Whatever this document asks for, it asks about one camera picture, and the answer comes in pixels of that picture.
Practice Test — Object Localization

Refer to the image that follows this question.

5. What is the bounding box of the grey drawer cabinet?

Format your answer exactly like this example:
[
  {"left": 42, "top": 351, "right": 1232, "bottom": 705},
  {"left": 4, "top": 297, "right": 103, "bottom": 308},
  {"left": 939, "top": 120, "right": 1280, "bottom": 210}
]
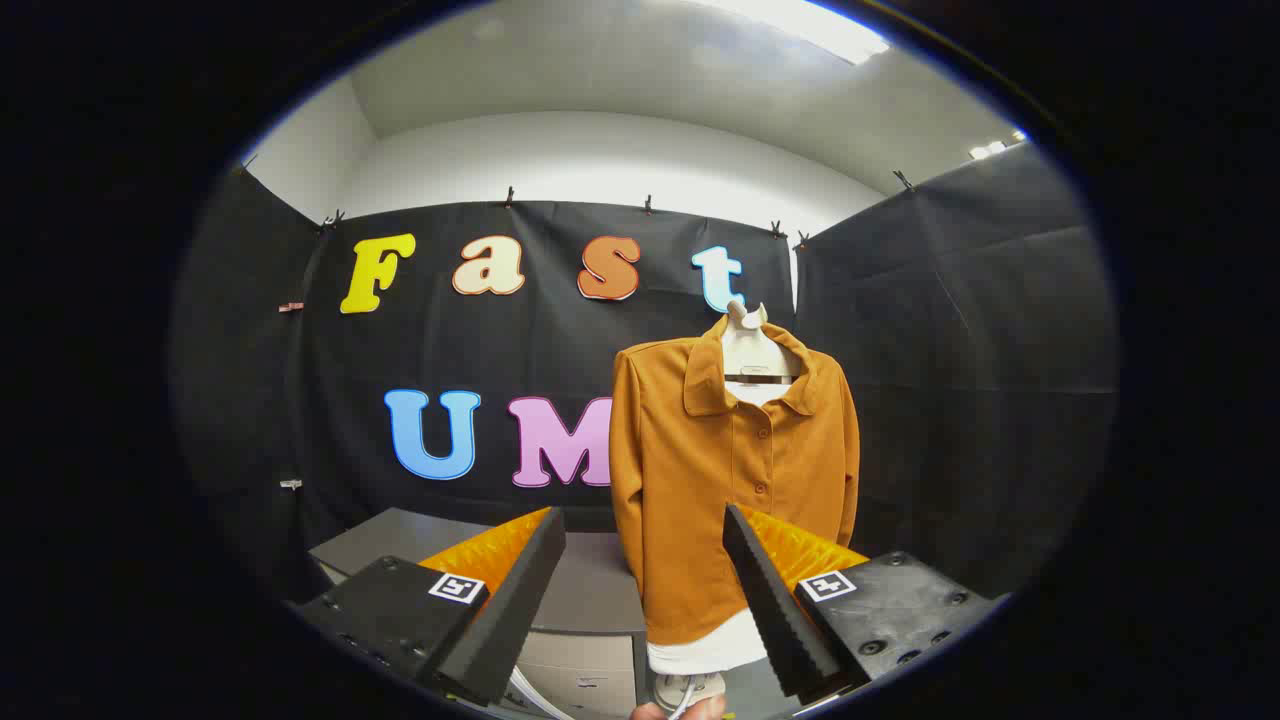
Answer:
[{"left": 308, "top": 507, "right": 651, "bottom": 719}]

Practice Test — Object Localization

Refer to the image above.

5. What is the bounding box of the orange button-up shirt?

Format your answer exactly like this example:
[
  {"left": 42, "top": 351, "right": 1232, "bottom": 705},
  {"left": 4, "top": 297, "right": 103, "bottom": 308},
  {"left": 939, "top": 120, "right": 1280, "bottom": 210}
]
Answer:
[{"left": 608, "top": 315, "right": 861, "bottom": 649}]

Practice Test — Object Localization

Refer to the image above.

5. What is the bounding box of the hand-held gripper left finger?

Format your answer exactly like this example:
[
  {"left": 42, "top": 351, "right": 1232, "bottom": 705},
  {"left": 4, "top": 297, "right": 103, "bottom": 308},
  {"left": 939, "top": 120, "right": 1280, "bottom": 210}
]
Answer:
[{"left": 295, "top": 507, "right": 567, "bottom": 707}]

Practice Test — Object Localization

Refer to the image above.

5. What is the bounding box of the white garment steamer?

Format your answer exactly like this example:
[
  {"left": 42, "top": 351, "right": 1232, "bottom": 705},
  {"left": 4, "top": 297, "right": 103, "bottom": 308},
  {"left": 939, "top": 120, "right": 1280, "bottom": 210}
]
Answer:
[{"left": 652, "top": 672, "right": 729, "bottom": 713}]

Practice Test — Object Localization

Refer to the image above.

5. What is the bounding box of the ceiling light panel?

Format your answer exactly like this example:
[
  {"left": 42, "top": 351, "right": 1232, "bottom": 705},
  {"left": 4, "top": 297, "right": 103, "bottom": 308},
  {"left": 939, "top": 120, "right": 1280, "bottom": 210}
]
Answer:
[{"left": 700, "top": 0, "right": 891, "bottom": 66}]

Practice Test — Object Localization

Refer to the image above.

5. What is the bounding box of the white steamer hose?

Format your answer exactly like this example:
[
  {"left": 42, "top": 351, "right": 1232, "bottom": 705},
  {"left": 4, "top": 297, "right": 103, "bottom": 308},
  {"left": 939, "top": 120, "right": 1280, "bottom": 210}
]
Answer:
[{"left": 505, "top": 665, "right": 576, "bottom": 720}]

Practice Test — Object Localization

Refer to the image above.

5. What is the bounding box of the white clothes hanger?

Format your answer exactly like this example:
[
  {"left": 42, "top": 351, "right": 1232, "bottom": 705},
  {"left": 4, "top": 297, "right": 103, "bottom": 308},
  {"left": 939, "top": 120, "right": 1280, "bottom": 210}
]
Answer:
[{"left": 720, "top": 298, "right": 803, "bottom": 406}]

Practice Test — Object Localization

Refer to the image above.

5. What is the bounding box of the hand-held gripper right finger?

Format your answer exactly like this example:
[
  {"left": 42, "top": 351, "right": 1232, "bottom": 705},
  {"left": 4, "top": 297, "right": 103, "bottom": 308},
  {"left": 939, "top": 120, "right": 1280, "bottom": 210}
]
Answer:
[{"left": 722, "top": 505, "right": 1001, "bottom": 703}]

